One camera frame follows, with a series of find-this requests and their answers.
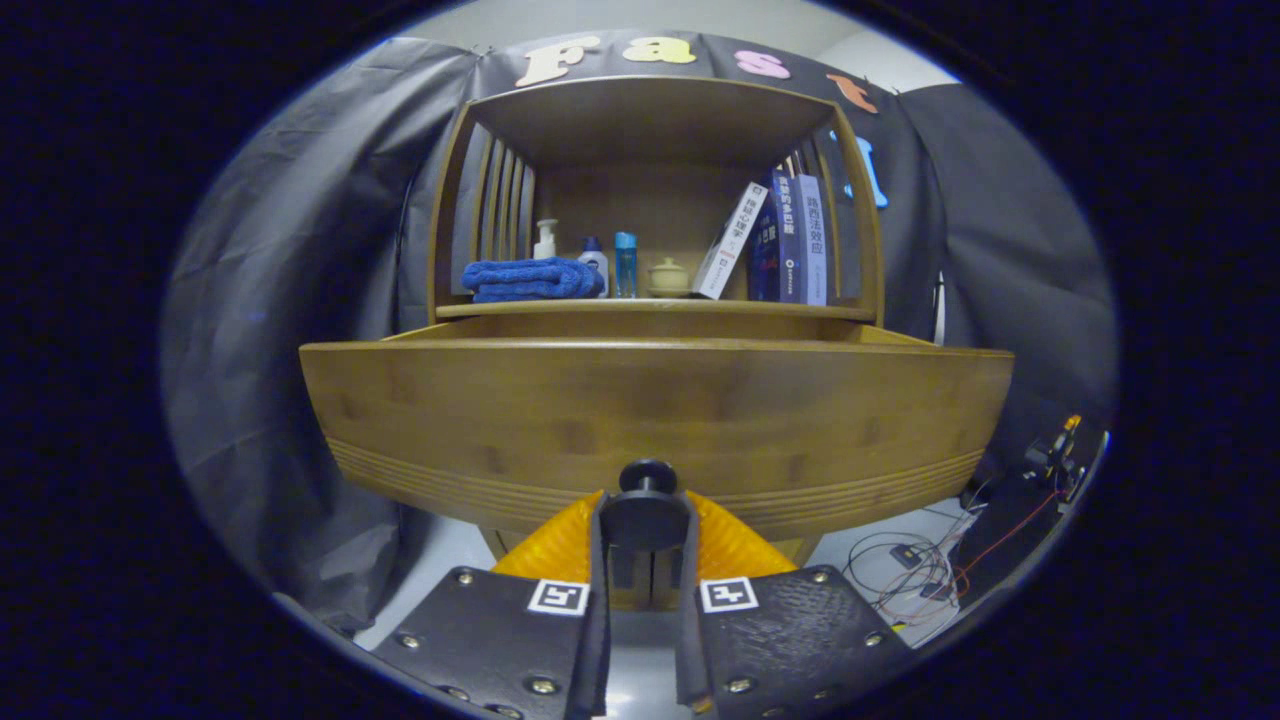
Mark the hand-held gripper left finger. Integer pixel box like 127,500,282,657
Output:
372,490,613,720

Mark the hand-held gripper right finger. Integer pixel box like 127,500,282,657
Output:
675,490,916,719

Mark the black drawer knob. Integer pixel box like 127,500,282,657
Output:
600,459,693,551

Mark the wooden drawer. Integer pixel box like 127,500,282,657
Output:
298,315,1016,546

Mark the wooden cabinet door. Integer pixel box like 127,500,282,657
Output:
612,548,652,611
651,548,685,611

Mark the wooden countertop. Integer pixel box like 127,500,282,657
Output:
437,297,876,323

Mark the wooden cabinet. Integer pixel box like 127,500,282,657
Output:
430,75,886,611

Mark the black device with orange tip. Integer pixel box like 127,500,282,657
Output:
1022,414,1086,501

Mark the folded blue towel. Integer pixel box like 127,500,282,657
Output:
462,257,606,304

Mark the beige lidded teacup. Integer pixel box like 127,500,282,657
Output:
646,258,692,299

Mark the white bottle with blue cap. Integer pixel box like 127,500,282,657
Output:
578,236,610,299

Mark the white book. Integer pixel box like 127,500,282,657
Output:
692,182,770,301

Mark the dark blue book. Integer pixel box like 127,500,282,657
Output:
748,170,804,304

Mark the light blue book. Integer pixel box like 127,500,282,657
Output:
797,174,829,307

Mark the black backdrop cloth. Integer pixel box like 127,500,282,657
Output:
160,30,1116,631

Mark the tangle of floor cables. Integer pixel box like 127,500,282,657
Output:
845,490,1061,626

